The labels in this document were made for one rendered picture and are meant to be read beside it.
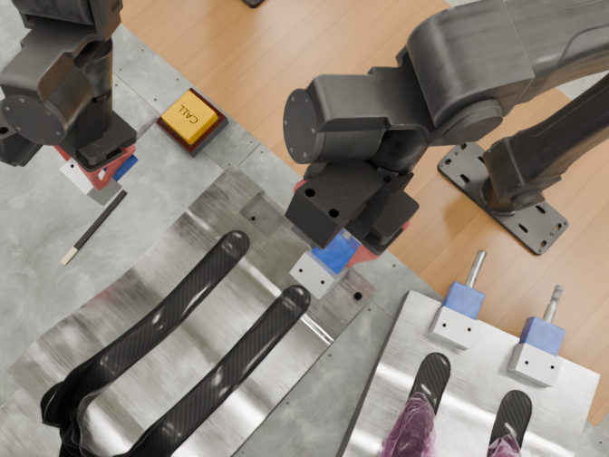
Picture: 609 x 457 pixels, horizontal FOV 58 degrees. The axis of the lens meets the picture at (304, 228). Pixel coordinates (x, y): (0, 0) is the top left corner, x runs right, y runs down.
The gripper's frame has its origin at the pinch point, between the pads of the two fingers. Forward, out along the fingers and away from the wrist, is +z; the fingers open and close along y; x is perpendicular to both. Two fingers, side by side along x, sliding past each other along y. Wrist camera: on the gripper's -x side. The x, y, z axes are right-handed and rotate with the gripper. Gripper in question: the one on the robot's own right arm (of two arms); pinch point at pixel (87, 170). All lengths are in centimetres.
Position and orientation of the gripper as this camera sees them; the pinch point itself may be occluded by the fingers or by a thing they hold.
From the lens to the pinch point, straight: 73.3
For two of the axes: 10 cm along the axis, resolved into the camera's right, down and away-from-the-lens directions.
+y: 7.5, 6.4, -1.9
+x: 6.0, -5.3, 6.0
